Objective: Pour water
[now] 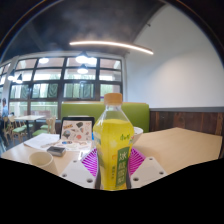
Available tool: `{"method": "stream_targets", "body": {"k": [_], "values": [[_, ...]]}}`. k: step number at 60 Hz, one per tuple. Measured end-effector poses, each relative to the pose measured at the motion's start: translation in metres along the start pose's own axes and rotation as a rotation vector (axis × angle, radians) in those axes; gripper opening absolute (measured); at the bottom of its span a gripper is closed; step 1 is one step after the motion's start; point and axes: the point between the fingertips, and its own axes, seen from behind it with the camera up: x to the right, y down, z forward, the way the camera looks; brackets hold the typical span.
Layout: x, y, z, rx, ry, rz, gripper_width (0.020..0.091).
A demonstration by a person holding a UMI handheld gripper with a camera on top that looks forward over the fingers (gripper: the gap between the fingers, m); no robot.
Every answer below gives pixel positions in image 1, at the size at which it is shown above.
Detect yellow drink bottle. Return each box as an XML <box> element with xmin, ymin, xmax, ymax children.
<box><xmin>92</xmin><ymin>92</ymin><xmax>135</xmax><ymax>191</ymax></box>

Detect white bowl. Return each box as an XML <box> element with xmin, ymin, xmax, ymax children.
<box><xmin>132</xmin><ymin>126</ymin><xmax>144</xmax><ymax>145</ymax></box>

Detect small dark box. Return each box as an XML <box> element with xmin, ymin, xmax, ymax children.
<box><xmin>46</xmin><ymin>145</ymin><xmax>67</xmax><ymax>158</ymax></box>

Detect black pendant lamps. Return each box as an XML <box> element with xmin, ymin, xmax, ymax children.
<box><xmin>7</xmin><ymin>51</ymin><xmax>98</xmax><ymax>84</ymax></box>

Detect printed sticker sheet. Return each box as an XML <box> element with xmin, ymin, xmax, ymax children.
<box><xmin>53</xmin><ymin>139</ymin><xmax>93</xmax><ymax>153</ymax></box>

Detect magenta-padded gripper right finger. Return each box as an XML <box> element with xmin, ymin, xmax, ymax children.
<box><xmin>128</xmin><ymin>147</ymin><xmax>168</xmax><ymax>190</ymax></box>

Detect green bench backrest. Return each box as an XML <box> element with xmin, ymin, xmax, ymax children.
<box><xmin>60</xmin><ymin>101</ymin><xmax>150</xmax><ymax>134</ymax></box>

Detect curved linear ceiling light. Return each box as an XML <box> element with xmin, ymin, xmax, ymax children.
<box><xmin>68</xmin><ymin>40</ymin><xmax>155</xmax><ymax>56</ymax></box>

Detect dark-framed window wall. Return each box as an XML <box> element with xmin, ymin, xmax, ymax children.
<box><xmin>0</xmin><ymin>56</ymin><xmax>124</xmax><ymax>118</ymax></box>

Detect wooden dining table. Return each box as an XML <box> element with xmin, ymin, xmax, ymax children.
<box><xmin>13</xmin><ymin>114</ymin><xmax>46</xmax><ymax>138</ymax></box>

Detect white mug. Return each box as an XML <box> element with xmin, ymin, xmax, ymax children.
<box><xmin>27</xmin><ymin>151</ymin><xmax>59</xmax><ymax>176</ymax></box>

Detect black tablet with stickers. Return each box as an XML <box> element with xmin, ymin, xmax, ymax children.
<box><xmin>59</xmin><ymin>115</ymin><xmax>96</xmax><ymax>142</ymax></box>

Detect wooden chairs with green seats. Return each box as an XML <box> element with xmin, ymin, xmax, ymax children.
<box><xmin>1</xmin><ymin>114</ymin><xmax>58</xmax><ymax>143</ymax></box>

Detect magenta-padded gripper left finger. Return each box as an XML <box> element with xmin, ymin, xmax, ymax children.
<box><xmin>59</xmin><ymin>148</ymin><xmax>100</xmax><ymax>190</ymax></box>

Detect white paper sheet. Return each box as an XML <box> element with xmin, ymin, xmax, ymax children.
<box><xmin>23</xmin><ymin>133</ymin><xmax>61</xmax><ymax>150</ymax></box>

